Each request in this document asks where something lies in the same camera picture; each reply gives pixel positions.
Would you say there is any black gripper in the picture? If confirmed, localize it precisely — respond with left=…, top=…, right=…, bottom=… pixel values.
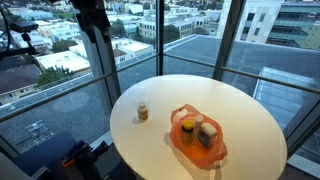
left=69, top=0, right=112, bottom=44

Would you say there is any black container with yellow cap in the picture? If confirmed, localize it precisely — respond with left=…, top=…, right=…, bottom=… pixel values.
left=180, top=119, right=195, bottom=145

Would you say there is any gray slanted window mullion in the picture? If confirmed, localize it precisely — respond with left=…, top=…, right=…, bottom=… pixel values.
left=79, top=0, right=122, bottom=116

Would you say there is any gray window handrail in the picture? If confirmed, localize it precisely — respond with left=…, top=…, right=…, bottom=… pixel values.
left=163, top=52, right=320, bottom=96
left=0, top=53, right=158, bottom=124

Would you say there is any small spice jar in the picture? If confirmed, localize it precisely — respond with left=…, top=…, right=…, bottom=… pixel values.
left=136, top=101, right=150, bottom=123

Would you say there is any dark wide window mullion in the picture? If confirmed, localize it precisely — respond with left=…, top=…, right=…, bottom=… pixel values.
left=211, top=0, right=247, bottom=82

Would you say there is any blue padded seat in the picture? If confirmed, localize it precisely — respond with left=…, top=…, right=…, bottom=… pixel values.
left=13, top=131, right=88, bottom=178

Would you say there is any black equipment with orange part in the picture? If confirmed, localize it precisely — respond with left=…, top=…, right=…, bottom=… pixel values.
left=46, top=139, right=138, bottom=180

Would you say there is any tall white tube bottle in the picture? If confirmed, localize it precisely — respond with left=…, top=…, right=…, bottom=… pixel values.
left=192, top=114, right=205, bottom=145

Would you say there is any orange plastic bag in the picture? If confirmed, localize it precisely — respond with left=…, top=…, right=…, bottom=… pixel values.
left=169, top=103, right=229, bottom=171

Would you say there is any black camera on stand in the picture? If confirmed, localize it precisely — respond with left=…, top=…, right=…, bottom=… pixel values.
left=9, top=20, right=40, bottom=34

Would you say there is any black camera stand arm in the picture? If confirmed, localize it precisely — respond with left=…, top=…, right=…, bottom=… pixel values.
left=0, top=32, right=40, bottom=62

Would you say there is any dark window frame corner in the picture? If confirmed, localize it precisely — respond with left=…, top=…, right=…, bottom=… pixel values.
left=283, top=98, right=320, bottom=160

